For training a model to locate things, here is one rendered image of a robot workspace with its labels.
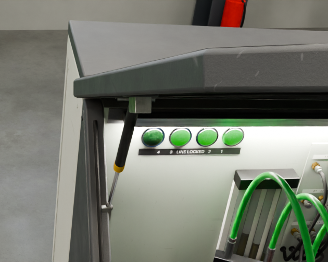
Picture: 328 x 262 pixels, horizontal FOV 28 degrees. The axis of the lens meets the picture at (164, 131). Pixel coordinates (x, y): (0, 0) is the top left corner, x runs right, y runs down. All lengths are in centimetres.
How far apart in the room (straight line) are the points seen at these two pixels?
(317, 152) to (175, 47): 40
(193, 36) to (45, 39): 355
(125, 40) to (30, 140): 240
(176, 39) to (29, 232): 185
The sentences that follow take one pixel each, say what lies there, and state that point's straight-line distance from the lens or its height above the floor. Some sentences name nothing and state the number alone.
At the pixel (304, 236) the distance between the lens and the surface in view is 118.
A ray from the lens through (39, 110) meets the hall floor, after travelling 412.
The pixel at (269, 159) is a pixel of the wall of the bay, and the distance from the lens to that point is 150.
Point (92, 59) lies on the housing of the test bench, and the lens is 139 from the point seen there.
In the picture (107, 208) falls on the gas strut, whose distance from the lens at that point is 126.
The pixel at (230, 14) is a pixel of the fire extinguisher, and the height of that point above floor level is 37.
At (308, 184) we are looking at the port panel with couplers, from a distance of 159.
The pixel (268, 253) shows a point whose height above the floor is 114.
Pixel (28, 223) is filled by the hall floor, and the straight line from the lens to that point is 325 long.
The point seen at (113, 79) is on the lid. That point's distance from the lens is 92.
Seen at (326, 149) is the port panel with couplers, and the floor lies 134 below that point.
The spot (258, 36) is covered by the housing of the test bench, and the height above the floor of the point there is 150.
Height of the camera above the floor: 210
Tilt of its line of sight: 31 degrees down
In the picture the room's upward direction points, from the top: 10 degrees clockwise
